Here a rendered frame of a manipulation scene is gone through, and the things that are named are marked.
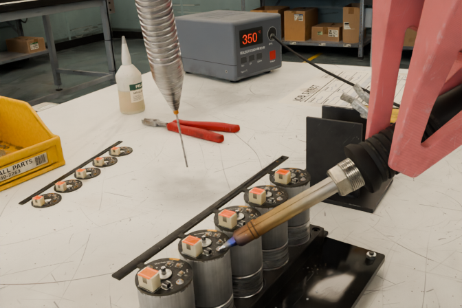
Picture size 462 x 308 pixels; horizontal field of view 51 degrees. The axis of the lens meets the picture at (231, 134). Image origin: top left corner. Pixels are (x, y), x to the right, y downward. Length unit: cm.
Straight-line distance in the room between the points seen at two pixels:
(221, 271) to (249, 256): 3
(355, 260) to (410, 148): 11
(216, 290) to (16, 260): 18
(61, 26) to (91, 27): 47
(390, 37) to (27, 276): 26
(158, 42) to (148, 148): 37
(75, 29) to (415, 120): 599
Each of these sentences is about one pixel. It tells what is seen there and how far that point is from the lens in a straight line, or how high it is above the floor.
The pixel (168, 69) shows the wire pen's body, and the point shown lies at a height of 91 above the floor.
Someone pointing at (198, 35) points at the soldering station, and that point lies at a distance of 79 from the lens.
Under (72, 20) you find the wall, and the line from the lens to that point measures 612.
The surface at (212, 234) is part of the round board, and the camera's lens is 24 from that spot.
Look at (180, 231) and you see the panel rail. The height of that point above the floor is 81.
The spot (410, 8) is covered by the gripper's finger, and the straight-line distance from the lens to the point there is 24.
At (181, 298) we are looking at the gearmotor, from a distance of 21.
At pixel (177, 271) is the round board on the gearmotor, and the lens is 22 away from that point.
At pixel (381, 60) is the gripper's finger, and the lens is 23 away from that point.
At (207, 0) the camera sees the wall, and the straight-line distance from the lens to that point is 563.
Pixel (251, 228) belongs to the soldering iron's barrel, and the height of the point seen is 82.
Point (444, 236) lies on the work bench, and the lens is 37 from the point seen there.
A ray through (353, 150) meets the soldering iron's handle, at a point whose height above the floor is 86.
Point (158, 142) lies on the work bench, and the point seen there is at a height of 75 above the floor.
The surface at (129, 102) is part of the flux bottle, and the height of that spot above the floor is 77.
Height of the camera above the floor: 94
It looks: 21 degrees down
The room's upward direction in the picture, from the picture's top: 3 degrees counter-clockwise
